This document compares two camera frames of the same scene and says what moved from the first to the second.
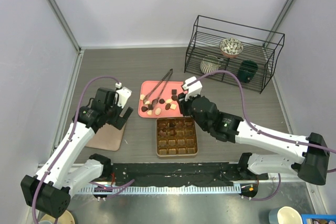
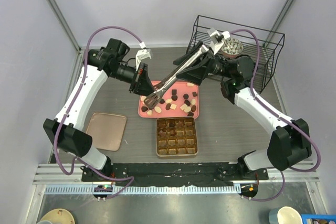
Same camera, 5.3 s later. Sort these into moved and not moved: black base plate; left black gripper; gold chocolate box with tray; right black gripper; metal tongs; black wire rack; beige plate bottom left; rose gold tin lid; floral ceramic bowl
Moved: left black gripper; metal tongs; right black gripper
Not moved: rose gold tin lid; floral ceramic bowl; black wire rack; beige plate bottom left; gold chocolate box with tray; black base plate
